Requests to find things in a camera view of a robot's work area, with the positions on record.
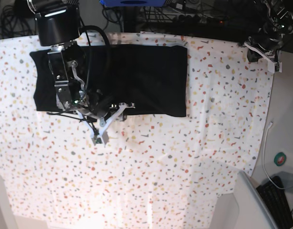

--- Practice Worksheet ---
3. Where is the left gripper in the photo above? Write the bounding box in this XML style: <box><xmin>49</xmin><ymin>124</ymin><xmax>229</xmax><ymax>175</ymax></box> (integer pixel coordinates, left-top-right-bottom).
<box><xmin>248</xmin><ymin>31</ymin><xmax>284</xmax><ymax>53</ymax></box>

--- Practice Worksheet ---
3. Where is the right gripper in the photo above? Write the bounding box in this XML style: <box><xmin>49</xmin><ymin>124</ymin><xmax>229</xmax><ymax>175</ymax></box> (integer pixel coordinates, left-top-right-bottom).
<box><xmin>79</xmin><ymin>89</ymin><xmax>113</xmax><ymax>120</ymax></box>

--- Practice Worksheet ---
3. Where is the black t-shirt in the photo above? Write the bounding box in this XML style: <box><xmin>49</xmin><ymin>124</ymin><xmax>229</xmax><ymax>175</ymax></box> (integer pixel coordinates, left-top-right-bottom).
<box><xmin>29</xmin><ymin>44</ymin><xmax>188</xmax><ymax>118</ymax></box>

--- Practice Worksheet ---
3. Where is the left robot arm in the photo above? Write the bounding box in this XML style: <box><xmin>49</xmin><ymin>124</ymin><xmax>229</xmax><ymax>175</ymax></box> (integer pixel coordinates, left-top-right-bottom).
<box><xmin>247</xmin><ymin>0</ymin><xmax>293</xmax><ymax>53</ymax></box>

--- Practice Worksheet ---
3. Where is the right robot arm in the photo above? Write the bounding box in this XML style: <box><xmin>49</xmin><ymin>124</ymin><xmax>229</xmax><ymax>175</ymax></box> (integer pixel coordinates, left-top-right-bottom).
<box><xmin>27</xmin><ymin>0</ymin><xmax>112</xmax><ymax>119</ymax></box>

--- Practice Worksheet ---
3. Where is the terrazzo pattern tablecloth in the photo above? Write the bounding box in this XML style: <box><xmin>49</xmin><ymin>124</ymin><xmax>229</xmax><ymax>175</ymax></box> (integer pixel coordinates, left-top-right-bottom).
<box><xmin>0</xmin><ymin>33</ymin><xmax>273</xmax><ymax>229</ymax></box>

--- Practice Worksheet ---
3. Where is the blue device top edge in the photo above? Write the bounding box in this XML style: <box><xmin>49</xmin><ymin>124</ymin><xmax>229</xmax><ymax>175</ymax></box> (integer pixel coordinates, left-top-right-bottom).
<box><xmin>100</xmin><ymin>0</ymin><xmax>172</xmax><ymax>7</ymax></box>

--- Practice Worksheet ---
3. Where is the green tape roll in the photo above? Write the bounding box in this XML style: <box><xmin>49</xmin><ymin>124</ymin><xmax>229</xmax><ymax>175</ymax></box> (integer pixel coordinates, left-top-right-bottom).
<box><xmin>274</xmin><ymin>152</ymin><xmax>287</xmax><ymax>167</ymax></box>

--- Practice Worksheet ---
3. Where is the black keyboard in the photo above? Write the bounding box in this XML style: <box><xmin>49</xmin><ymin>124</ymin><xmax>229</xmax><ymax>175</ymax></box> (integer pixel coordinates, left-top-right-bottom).
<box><xmin>256</xmin><ymin>181</ymin><xmax>293</xmax><ymax>229</ymax></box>

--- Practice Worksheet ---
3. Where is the grey laptop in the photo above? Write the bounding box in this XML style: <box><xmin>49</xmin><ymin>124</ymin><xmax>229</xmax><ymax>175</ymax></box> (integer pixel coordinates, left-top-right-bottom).
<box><xmin>234</xmin><ymin>171</ymin><xmax>278</xmax><ymax>229</ymax></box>

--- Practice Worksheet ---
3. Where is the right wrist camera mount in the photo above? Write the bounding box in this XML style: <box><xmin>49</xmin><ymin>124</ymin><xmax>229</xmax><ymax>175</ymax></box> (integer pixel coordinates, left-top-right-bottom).
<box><xmin>76</xmin><ymin>103</ymin><xmax>135</xmax><ymax>146</ymax></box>

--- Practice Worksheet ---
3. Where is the white cable on side table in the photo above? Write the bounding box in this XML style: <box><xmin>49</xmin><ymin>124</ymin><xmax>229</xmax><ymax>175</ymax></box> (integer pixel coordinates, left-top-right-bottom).
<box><xmin>262</xmin><ymin>121</ymin><xmax>287</xmax><ymax>190</ymax></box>

